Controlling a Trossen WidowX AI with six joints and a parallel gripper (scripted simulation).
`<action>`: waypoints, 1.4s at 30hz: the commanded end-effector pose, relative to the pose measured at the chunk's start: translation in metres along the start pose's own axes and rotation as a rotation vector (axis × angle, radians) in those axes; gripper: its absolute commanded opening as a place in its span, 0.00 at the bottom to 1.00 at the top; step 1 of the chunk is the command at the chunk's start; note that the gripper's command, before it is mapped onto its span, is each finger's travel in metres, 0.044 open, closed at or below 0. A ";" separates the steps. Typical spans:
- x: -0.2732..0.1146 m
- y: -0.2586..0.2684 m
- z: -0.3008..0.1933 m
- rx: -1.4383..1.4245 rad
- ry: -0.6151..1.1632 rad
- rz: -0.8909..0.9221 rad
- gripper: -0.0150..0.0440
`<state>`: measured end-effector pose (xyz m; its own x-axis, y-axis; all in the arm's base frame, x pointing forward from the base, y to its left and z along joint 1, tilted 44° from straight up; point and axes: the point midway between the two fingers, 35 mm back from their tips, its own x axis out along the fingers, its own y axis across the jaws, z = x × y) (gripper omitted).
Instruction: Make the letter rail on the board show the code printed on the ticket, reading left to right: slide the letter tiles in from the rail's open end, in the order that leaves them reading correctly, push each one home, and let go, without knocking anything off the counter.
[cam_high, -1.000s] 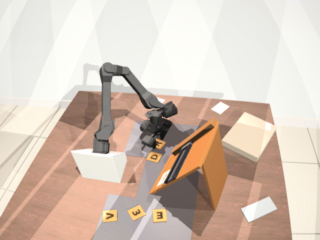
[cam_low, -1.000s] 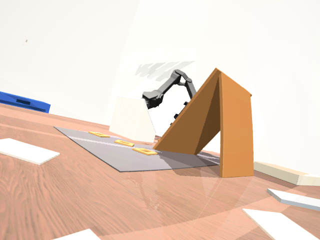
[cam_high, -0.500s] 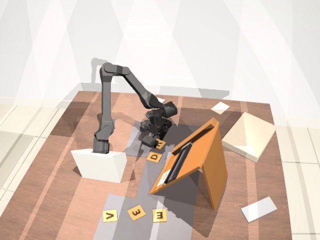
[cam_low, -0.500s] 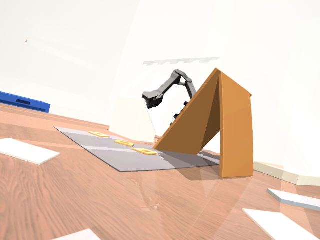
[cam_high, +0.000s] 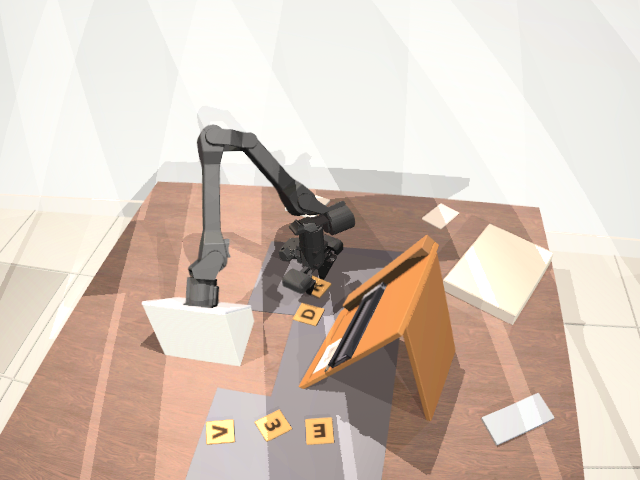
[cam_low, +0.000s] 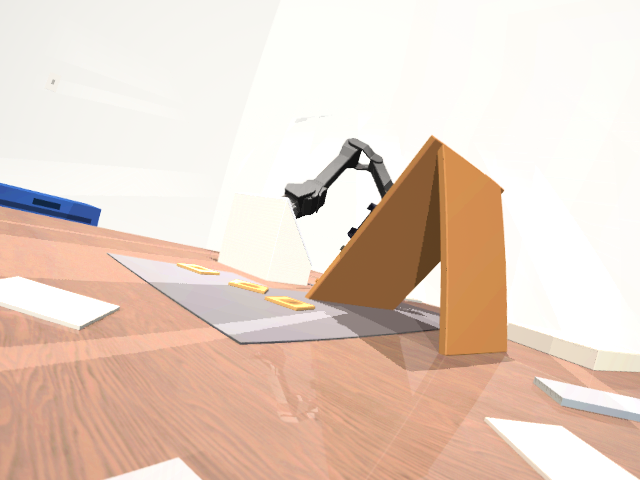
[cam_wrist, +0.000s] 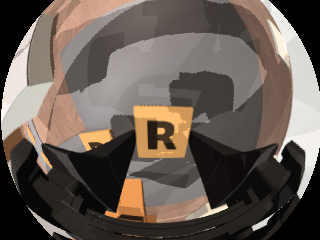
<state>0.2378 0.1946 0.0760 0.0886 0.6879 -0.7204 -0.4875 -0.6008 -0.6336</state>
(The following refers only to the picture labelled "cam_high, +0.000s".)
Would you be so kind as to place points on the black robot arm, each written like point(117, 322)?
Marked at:
point(202, 290)

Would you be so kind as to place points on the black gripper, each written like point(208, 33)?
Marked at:
point(320, 258)

